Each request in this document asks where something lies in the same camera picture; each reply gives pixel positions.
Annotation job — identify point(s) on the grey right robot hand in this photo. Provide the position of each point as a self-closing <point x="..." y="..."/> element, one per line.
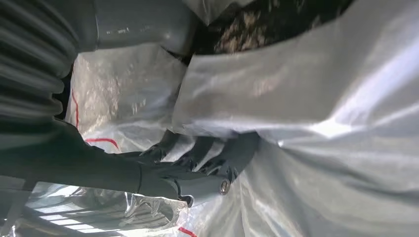
<point x="82" y="163"/>

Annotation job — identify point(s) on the clear plastic hand cover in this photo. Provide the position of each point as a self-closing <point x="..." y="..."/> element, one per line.
<point x="82" y="216"/>

